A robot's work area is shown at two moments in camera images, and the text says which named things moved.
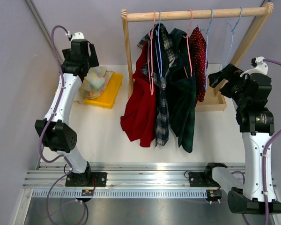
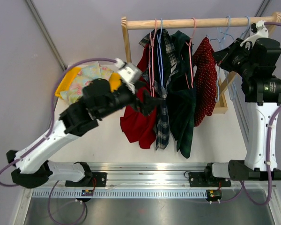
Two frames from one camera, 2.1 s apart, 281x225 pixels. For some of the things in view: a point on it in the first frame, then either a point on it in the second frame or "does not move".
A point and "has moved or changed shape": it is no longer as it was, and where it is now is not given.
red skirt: (138, 118) does not move
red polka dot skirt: (198, 48) has moved or changed shape
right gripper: (231, 73) to (223, 58)
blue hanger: (232, 30) has moved or changed shape
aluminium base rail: (48, 180) does not move
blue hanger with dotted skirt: (207, 31) to (212, 39)
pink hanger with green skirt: (188, 44) to (190, 45)
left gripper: (91, 58) to (149, 102)
